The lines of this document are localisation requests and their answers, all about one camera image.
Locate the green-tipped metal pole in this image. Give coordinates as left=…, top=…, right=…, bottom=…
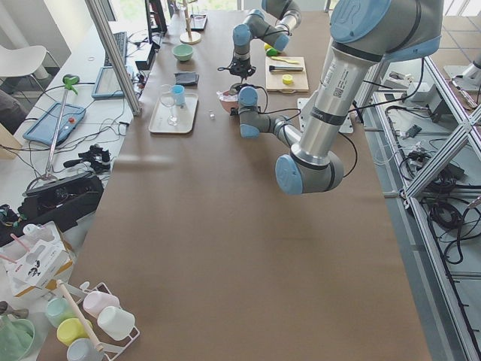
left=39, top=74, right=80, bottom=181

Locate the white cup on rack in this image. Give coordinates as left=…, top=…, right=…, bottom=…
left=97, top=306, right=135, bottom=341

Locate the aluminium frame post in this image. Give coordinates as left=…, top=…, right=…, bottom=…
left=85, top=0, right=141, bottom=116

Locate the mint green bowl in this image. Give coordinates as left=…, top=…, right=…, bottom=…
left=172, top=44, right=194, bottom=62

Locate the half lemon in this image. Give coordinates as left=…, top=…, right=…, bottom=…
left=282, top=74, right=293, bottom=84

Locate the stainless steel ice scoop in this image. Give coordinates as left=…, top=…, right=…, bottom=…
left=228, top=79, right=248, bottom=96

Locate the pink cup on rack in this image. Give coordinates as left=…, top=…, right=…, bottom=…
left=83, top=290, right=120, bottom=318

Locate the cream serving tray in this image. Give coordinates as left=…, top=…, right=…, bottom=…
left=148, top=93, right=198, bottom=134

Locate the grey cup on rack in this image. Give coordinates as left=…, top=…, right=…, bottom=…
left=67, top=338, right=104, bottom=361

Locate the wooden cup stand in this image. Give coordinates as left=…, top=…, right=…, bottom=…
left=180, top=0, right=201, bottom=45

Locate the white chair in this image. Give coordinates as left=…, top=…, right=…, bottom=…
left=1, top=45, right=50, bottom=90

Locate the clear wine glass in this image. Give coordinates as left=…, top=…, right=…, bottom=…
left=160, top=84, right=178, bottom=126

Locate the yellow cup on rack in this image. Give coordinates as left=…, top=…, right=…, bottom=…
left=56, top=317, right=89, bottom=347

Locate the yellow plastic knife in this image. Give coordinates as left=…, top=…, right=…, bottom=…
left=270, top=56, right=300, bottom=64

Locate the steel muddler black tip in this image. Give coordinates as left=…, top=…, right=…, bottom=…
left=268, top=65, right=304, bottom=72

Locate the black keyboard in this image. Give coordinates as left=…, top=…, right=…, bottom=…
left=102, top=31, right=129, bottom=68

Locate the folded grey cloth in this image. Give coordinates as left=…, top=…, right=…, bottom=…
left=174, top=71, right=199, bottom=86

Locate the bamboo cutting board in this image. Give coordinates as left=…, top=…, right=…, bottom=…
left=265, top=56, right=309, bottom=93

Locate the white cardboard box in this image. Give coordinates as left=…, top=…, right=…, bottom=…
left=1, top=221, right=76, bottom=300

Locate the green cup on rack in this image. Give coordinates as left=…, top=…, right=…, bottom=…
left=45, top=297, right=77, bottom=328

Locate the pink bowl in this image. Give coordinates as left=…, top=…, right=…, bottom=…
left=219, top=95, right=238, bottom=115

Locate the green plastic basin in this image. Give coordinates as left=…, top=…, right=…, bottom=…
left=1, top=315, right=35, bottom=360

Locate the light blue plastic cup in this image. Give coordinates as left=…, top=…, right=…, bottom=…
left=171, top=84, right=185, bottom=106

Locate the lower yellow lemon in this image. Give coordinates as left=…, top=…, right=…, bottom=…
left=265, top=48, right=278, bottom=56

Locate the white cup rack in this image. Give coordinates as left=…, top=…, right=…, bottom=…
left=57, top=281, right=141, bottom=360

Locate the black bag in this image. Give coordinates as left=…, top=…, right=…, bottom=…
left=1, top=172, right=104, bottom=246

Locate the pile of clear ice cubes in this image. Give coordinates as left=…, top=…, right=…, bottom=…
left=217, top=91, right=237, bottom=102

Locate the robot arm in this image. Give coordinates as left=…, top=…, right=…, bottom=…
left=217, top=0, right=301, bottom=80
left=238, top=0, right=443, bottom=195

